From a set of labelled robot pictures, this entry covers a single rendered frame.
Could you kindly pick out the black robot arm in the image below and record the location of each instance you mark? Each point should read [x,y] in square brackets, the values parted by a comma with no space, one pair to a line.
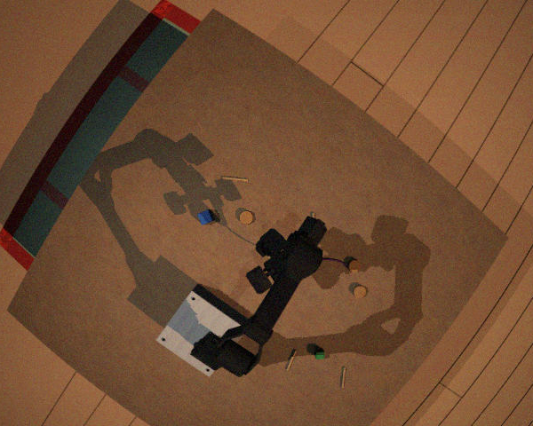
[300,258]

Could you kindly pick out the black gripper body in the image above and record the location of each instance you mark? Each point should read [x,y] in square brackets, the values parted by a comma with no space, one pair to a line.
[259,279]

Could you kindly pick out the blue block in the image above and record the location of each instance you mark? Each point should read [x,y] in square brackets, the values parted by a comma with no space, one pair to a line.
[205,217]

